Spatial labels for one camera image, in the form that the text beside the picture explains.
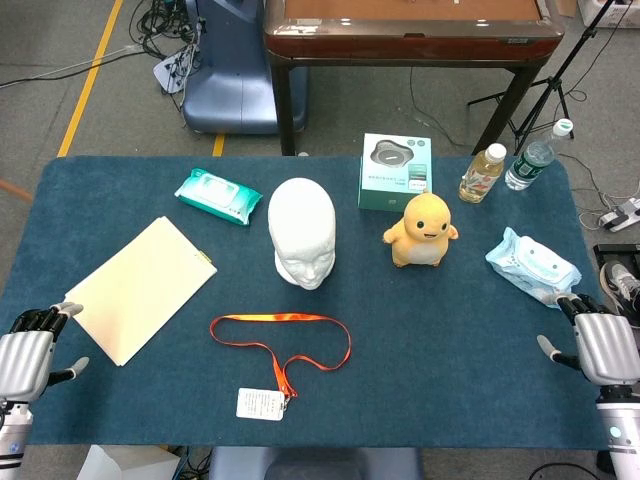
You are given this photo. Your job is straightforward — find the white power strip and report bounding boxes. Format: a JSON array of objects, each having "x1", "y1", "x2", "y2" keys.
[{"x1": 598, "y1": 197, "x2": 640, "y2": 233}]

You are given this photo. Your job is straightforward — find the light blue wet wipes pack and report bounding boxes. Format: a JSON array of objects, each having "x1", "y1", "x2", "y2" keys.
[{"x1": 484, "y1": 226, "x2": 583, "y2": 309}]

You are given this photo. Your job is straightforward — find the black cable bundle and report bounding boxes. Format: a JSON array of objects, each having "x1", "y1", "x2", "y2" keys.
[{"x1": 130, "y1": 0, "x2": 209, "y2": 109}]

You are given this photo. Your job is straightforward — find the yellow drink bottle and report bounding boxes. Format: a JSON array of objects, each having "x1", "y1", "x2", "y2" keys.
[{"x1": 458, "y1": 142, "x2": 508, "y2": 205}]

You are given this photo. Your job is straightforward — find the orange lanyard strap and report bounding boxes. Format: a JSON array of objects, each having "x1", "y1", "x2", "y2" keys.
[{"x1": 209, "y1": 312, "x2": 353, "y2": 400}]

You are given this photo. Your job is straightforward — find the teal product box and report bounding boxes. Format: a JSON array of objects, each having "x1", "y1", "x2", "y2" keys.
[{"x1": 357, "y1": 132, "x2": 434, "y2": 213}]

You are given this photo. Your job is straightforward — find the white badge card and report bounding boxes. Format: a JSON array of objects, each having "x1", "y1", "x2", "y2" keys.
[{"x1": 235, "y1": 387, "x2": 287, "y2": 422}]

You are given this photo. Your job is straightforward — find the brown wooden stick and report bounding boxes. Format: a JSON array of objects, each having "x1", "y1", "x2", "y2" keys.
[{"x1": 0, "y1": 178, "x2": 34, "y2": 205}]

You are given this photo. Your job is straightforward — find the blue table mat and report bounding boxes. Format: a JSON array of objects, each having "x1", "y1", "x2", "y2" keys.
[{"x1": 0, "y1": 155, "x2": 626, "y2": 448}]

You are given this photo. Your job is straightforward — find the cream spiral notebook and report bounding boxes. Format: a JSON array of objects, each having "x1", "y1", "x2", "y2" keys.
[{"x1": 64, "y1": 215, "x2": 219, "y2": 368}]

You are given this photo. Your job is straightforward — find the white paper bag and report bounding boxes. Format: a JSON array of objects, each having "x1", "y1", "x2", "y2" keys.
[{"x1": 76, "y1": 444, "x2": 182, "y2": 480}]

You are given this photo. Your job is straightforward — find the white foam mannequin head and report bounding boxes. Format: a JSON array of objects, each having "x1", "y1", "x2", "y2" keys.
[{"x1": 267, "y1": 176, "x2": 337, "y2": 291}]

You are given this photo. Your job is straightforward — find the white cardboard box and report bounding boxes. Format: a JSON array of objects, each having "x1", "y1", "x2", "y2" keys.
[{"x1": 577, "y1": 0, "x2": 640, "y2": 29}]

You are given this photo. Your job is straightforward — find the blue robot torso base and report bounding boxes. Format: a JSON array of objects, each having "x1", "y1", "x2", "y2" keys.
[{"x1": 208, "y1": 446, "x2": 426, "y2": 480}]

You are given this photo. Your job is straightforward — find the black tripod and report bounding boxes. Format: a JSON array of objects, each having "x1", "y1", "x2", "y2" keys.
[{"x1": 467, "y1": 0, "x2": 621, "y2": 156}]

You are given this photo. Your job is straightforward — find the green wet wipes pack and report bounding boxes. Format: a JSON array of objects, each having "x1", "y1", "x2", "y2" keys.
[{"x1": 174, "y1": 167, "x2": 264, "y2": 227}]

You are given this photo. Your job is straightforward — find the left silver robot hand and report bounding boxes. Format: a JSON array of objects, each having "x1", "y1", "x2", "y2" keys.
[{"x1": 0, "y1": 301, "x2": 90, "y2": 404}]

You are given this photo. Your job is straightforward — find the clear water bottle green label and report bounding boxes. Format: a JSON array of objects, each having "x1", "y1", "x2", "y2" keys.
[{"x1": 504, "y1": 118, "x2": 575, "y2": 192}]

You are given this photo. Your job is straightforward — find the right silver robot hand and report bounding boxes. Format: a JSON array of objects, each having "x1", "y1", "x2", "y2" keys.
[{"x1": 536, "y1": 293, "x2": 640, "y2": 387}]

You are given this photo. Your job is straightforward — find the brown mahjong table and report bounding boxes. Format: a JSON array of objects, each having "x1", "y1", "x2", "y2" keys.
[{"x1": 263, "y1": 0, "x2": 568, "y2": 156}]

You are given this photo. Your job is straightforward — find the yellow plush toy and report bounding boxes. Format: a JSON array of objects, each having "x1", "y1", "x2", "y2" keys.
[{"x1": 383, "y1": 192, "x2": 460, "y2": 268}]

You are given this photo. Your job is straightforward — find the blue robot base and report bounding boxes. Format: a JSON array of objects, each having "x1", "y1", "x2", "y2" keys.
[{"x1": 181, "y1": 0, "x2": 307, "y2": 135}]

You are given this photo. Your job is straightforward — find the grey sneaker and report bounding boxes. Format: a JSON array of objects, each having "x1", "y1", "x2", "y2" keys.
[{"x1": 598, "y1": 261, "x2": 640, "y2": 314}]

